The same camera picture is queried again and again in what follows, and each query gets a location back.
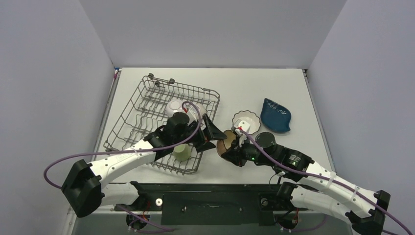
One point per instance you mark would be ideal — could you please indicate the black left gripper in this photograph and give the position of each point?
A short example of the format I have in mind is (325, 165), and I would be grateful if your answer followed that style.
(212, 133)

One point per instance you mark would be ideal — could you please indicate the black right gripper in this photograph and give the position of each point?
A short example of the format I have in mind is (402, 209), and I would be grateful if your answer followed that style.
(234, 152)

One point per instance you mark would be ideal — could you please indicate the tan brown bowl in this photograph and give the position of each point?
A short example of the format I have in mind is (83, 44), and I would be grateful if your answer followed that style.
(223, 145)

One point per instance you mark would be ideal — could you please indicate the green mug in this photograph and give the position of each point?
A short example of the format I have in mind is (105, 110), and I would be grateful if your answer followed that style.
(182, 152)

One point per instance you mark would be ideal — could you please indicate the white scalloped bowl black rim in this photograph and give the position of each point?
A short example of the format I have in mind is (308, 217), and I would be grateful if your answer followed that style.
(247, 120)

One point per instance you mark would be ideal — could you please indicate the plain white bowl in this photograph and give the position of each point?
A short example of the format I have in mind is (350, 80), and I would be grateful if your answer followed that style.
(173, 106)

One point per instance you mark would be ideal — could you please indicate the blue leaf-shaped dish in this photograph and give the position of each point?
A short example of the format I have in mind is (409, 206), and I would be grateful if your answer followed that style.
(275, 117)

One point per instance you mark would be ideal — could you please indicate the small white lobed bowl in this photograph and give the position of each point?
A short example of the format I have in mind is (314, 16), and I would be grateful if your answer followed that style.
(198, 110)

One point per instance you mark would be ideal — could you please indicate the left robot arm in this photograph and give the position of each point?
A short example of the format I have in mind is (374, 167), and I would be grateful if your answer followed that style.
(89, 185)

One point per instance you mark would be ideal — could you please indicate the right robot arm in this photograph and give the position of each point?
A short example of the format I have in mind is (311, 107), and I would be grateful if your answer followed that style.
(312, 186)

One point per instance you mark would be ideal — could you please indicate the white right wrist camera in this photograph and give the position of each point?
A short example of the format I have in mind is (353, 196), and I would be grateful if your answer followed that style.
(241, 129)

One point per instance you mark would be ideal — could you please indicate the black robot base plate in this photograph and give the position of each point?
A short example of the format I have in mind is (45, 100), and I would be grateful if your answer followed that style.
(210, 204)

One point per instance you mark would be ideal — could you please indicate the grey wire dish rack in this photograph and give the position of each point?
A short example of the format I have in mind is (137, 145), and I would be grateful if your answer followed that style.
(145, 109)

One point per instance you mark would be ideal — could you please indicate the aluminium table edge rail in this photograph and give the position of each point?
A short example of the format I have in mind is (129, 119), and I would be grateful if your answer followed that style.
(304, 71)

